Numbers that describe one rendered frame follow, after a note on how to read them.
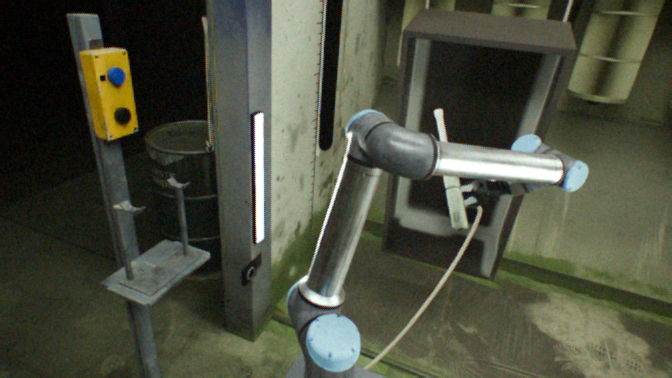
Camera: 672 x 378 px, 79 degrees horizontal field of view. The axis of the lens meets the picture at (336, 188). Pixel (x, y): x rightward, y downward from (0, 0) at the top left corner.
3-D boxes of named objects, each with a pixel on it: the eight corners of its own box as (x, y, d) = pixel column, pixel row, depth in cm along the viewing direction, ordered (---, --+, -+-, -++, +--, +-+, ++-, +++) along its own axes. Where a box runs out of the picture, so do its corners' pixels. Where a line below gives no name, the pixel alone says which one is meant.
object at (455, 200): (486, 233, 162) (462, 226, 145) (474, 235, 165) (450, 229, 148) (463, 123, 177) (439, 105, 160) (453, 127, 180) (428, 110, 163)
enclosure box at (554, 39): (396, 212, 255) (421, 7, 181) (497, 237, 238) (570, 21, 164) (380, 251, 229) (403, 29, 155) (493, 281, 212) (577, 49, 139)
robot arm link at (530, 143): (551, 140, 123) (565, 163, 129) (523, 127, 132) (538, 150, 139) (527, 162, 124) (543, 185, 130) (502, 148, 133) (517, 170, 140)
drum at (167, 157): (145, 251, 287) (126, 130, 248) (217, 222, 327) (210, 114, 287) (190, 292, 254) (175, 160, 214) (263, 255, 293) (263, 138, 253)
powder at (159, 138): (131, 135, 249) (131, 133, 249) (209, 119, 286) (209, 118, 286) (176, 163, 218) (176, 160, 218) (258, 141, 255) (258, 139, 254)
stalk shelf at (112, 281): (165, 241, 168) (165, 238, 168) (210, 257, 161) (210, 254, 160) (100, 286, 142) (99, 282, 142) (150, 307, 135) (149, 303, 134)
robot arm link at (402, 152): (393, 136, 89) (600, 162, 115) (370, 119, 99) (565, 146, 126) (379, 185, 93) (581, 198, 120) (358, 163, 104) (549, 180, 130)
